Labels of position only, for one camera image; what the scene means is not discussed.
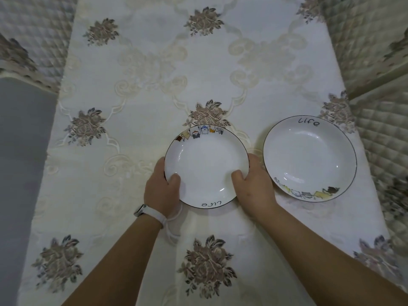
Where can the person's right hand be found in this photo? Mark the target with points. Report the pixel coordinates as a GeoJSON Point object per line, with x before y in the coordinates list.
{"type": "Point", "coordinates": [256, 191]}

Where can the person's left hand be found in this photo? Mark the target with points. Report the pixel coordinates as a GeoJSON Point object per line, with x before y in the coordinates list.
{"type": "Point", "coordinates": [161, 191]}

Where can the white cartoon print plate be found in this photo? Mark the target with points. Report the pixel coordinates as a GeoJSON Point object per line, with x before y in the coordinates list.
{"type": "Point", "coordinates": [309, 156]}
{"type": "Point", "coordinates": [207, 162]}

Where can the person's right forearm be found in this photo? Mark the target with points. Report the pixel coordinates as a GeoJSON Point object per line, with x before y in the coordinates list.
{"type": "Point", "coordinates": [318, 258]}

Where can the person's left forearm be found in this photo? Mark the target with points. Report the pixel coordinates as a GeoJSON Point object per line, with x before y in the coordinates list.
{"type": "Point", "coordinates": [118, 264]}

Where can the cloth-covered dining table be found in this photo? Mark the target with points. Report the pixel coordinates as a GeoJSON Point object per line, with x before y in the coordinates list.
{"type": "Point", "coordinates": [143, 194]}

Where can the smartwatch with white band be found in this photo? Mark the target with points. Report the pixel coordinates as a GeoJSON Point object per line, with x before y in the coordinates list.
{"type": "Point", "coordinates": [153, 213]}

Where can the cream floral tablecloth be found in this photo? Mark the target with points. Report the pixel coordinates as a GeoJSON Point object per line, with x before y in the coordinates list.
{"type": "Point", "coordinates": [159, 92]}

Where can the chair with quilted cream cover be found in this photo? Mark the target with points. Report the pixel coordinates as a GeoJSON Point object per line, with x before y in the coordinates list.
{"type": "Point", "coordinates": [385, 140]}
{"type": "Point", "coordinates": [366, 38]}
{"type": "Point", "coordinates": [35, 35]}

